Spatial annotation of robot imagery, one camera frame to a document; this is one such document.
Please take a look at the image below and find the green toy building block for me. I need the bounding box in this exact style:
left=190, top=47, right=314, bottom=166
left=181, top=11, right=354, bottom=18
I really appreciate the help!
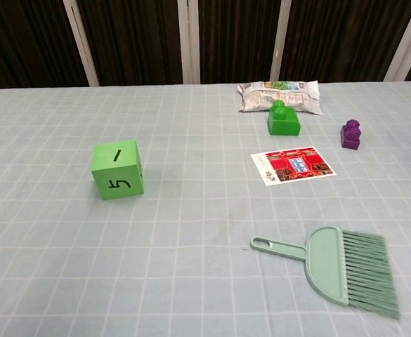
left=267, top=99, right=301, bottom=137

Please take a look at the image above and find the silver printed snack packet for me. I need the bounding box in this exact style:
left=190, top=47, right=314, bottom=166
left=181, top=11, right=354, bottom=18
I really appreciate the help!
left=237, top=80, right=324, bottom=116

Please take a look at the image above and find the teal hand brush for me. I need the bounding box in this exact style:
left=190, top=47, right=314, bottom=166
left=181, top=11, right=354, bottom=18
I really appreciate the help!
left=249, top=226, right=402, bottom=320

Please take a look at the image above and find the white partition post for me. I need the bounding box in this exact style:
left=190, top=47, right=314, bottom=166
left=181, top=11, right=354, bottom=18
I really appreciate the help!
left=63, top=0, right=100, bottom=87
left=270, top=0, right=292, bottom=82
left=176, top=0, right=201, bottom=84
left=384, top=0, right=411, bottom=82

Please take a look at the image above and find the light blue checked tablecloth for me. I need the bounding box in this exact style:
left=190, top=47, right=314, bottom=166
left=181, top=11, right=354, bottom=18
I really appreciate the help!
left=0, top=81, right=411, bottom=337

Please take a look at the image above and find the purple toy building block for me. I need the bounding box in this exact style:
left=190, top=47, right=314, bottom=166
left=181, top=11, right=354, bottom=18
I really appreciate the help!
left=339, top=119, right=363, bottom=151

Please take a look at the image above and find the light green numbered cube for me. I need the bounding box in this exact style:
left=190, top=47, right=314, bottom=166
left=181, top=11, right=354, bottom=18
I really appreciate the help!
left=91, top=140, right=145, bottom=201

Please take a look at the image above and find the red picture card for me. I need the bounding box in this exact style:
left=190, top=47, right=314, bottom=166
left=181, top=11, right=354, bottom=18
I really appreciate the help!
left=249, top=146, right=337, bottom=187

